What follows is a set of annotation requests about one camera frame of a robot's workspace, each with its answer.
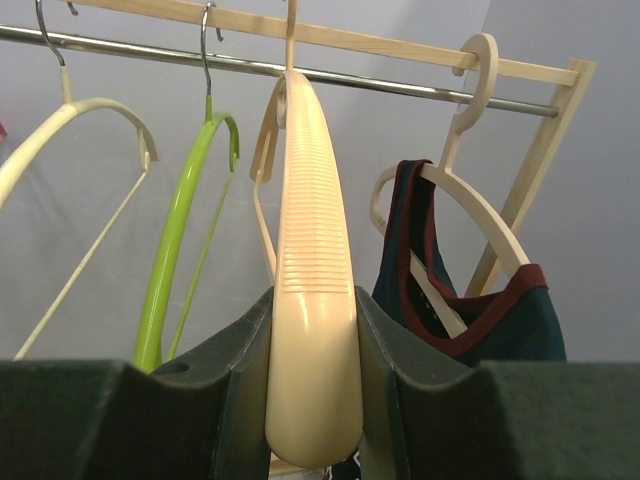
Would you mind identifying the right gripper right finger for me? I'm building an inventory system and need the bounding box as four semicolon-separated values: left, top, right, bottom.
356;289;639;479

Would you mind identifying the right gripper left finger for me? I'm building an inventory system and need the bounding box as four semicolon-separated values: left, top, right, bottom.
1;292;273;479

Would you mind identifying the green hanger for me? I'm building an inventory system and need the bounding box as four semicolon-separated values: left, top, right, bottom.
133;1;240;373

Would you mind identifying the cream hanger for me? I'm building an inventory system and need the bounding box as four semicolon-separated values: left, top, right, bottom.
0;0;160;361
248;0;365;471
369;33;530;338

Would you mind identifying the navy tank top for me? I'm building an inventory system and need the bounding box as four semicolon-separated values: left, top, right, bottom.
372;160;566;367

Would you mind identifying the cream hanger front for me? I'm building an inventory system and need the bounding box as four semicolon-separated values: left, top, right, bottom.
0;0;160;361

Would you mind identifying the wooden clothes rack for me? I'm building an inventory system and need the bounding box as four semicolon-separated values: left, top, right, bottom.
1;1;597;295

